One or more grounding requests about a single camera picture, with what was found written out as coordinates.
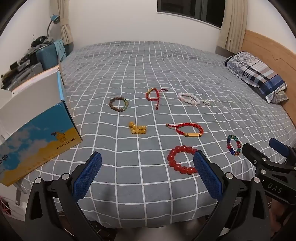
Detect red cord bracelet gold bar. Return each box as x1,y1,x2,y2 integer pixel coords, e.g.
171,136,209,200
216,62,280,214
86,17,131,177
166,123,204,138

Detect blue floral plaid pillow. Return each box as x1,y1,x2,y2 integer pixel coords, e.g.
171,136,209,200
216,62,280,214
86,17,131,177
223,51,287,102

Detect blue suitcase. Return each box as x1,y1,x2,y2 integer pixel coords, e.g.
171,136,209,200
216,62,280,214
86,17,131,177
36,43,62,71

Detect teal cloth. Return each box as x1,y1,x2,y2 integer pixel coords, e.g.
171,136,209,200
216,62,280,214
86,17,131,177
54,39,67,61

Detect brown wooden bead bracelet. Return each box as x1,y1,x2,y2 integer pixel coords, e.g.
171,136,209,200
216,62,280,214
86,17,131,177
109,97,129,112

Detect black headset pile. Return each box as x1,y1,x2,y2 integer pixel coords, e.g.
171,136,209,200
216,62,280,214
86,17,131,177
31,35,52,47

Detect red cord bracelet gold tube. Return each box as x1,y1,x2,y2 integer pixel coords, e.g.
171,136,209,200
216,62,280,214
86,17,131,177
146,88,168,111

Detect yellow bead bracelet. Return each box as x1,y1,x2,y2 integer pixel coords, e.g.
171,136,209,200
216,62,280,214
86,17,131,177
129,121,147,135

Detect wooden headboard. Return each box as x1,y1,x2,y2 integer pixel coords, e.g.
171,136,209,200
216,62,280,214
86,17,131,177
243,30,296,121

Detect multicolour glass bead bracelet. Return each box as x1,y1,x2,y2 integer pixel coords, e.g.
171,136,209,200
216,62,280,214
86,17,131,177
227,135,242,156

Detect grey electronics stack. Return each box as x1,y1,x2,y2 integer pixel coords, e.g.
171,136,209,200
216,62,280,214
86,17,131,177
0,53,44,91

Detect pink bead bracelet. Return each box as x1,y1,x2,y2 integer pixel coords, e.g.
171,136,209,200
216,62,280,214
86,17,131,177
178,92,200,105

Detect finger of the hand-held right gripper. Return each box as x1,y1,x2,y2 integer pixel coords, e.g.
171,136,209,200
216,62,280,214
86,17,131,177
242,143,288,176
269,138,296,167

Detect grey grid bedsheet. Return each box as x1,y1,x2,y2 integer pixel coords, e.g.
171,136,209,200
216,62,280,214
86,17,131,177
22,41,294,230

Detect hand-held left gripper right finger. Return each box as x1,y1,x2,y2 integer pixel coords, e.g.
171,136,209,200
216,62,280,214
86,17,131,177
193,150,271,241

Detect red coiled cable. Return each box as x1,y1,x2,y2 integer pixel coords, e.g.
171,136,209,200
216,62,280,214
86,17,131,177
0,197,11,215

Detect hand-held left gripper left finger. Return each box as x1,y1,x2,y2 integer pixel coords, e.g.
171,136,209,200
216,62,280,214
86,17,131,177
25,152,103,241

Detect beige curtain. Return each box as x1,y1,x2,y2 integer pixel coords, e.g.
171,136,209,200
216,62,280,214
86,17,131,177
217,0,249,52
55,0,74,57

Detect blue desk lamp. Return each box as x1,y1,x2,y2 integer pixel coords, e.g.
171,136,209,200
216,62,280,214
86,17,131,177
46,14,60,39

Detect blue yellow printed cardboard box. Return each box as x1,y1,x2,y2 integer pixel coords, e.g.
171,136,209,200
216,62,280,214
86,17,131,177
0,65,83,187

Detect dark window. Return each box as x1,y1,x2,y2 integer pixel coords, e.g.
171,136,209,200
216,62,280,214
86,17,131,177
157,0,226,29

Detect olive plaid pillow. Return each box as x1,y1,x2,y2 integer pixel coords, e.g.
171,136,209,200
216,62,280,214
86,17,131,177
269,90,289,103

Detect red bead bracelet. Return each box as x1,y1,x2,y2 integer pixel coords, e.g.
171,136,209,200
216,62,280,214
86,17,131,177
167,146,200,175

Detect person's right hand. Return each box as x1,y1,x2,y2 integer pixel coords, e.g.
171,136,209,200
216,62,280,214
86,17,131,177
269,199,292,223

